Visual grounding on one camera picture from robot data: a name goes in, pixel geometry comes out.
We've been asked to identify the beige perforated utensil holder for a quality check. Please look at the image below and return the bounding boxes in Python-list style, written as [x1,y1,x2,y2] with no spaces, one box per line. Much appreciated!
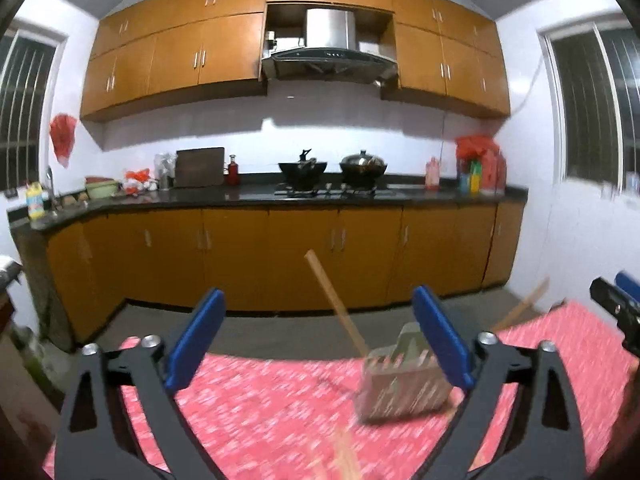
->
[356,322,453,422]

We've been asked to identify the green basin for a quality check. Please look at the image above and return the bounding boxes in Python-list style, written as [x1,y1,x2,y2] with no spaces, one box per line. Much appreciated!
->
[84,176,121,200]

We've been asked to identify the gas stove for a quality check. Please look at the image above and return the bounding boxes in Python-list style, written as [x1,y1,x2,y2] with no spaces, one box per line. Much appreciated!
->
[274,182,401,197]

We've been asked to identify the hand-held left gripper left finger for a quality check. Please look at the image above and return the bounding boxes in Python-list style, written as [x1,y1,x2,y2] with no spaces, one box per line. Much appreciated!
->
[52,287,228,480]

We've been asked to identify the black kitchen countertop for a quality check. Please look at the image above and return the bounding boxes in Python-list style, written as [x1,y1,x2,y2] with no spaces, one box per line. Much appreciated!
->
[7,172,530,231]

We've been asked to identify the yellow detergent bottle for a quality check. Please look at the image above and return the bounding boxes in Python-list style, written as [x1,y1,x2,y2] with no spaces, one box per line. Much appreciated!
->
[26,182,46,221]

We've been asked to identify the red floral tablecloth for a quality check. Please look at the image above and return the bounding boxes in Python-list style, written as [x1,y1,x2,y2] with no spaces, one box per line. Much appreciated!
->
[42,300,640,480]

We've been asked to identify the large red plastic bag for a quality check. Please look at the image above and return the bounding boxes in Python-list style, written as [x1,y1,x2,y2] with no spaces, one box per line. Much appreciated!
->
[455,134,501,161]

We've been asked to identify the dark wooden cutting board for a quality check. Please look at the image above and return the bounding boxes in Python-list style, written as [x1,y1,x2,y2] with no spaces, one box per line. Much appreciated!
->
[173,147,226,188]

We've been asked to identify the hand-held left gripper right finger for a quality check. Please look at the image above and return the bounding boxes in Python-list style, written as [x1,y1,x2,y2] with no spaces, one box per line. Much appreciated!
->
[411,285,587,480]

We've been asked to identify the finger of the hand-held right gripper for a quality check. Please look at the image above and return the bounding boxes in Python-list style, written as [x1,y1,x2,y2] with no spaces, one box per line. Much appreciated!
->
[590,271,640,356]

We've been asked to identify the clear plastic bag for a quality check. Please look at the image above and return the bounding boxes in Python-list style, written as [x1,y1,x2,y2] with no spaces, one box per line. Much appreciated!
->
[154,152,177,191]

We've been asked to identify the barred window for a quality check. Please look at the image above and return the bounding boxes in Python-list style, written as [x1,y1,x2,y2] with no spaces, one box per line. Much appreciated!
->
[540,20,640,191]
[0,27,61,191]

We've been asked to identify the black wok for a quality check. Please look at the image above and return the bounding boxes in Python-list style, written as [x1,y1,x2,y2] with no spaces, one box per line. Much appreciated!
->
[277,149,328,191]

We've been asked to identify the wooden lower kitchen cabinets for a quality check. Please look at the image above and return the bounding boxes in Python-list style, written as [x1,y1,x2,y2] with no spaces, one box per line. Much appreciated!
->
[45,200,526,346]

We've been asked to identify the dark pot with lid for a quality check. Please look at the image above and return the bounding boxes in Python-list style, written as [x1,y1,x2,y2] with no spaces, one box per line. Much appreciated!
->
[339,150,388,188]

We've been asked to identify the steel range hood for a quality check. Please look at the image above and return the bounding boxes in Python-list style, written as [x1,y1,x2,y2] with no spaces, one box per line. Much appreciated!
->
[260,7,399,86]

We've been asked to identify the red plastic bag on hook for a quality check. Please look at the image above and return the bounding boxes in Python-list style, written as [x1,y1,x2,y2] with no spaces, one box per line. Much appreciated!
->
[49,114,78,168]

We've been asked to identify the red and white plastic bag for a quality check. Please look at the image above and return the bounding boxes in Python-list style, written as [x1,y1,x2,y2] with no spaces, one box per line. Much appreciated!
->
[122,169,157,195]

